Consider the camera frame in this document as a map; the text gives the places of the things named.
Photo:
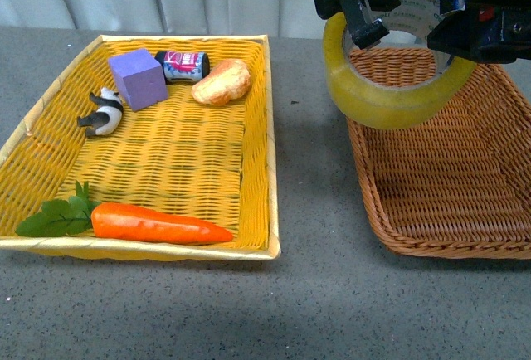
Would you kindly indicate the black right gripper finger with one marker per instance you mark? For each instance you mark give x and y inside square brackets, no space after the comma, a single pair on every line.
[365,31]

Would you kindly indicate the yellow woven basket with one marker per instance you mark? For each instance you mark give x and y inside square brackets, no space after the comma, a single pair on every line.
[178,156]

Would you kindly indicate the toy bread croissant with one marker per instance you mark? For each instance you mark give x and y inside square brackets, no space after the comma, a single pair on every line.
[229,80]

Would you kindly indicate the purple foam cube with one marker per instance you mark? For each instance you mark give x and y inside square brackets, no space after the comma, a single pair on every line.
[139,78]

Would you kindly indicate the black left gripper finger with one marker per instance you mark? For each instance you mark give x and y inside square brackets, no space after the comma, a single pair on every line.
[483,31]

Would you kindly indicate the brown wicker basket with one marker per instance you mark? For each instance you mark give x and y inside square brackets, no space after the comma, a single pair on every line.
[458,185]

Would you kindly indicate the small toy can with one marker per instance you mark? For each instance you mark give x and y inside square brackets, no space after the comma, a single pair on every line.
[188,66]

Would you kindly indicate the toy panda figure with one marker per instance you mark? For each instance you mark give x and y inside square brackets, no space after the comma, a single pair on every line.
[106,118]

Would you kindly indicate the orange toy carrot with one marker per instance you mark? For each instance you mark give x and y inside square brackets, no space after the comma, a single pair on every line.
[121,221]

